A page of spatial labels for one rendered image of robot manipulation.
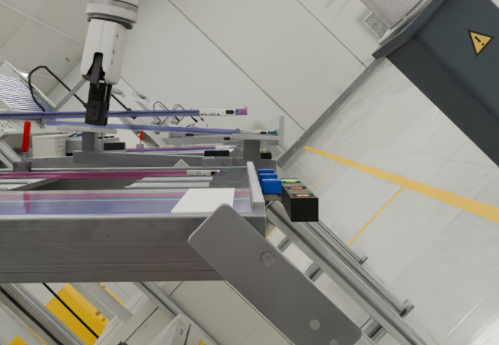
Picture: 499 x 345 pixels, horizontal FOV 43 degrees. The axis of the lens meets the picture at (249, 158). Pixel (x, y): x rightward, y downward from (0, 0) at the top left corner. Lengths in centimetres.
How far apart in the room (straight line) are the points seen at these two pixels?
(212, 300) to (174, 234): 153
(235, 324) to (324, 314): 158
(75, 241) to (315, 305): 23
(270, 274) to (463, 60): 77
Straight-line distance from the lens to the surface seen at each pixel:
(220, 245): 55
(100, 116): 109
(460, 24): 125
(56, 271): 63
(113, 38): 106
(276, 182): 96
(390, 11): 126
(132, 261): 61
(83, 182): 131
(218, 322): 214
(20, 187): 110
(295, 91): 872
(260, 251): 55
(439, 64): 123
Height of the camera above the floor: 79
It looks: 3 degrees down
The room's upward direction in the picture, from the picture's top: 46 degrees counter-clockwise
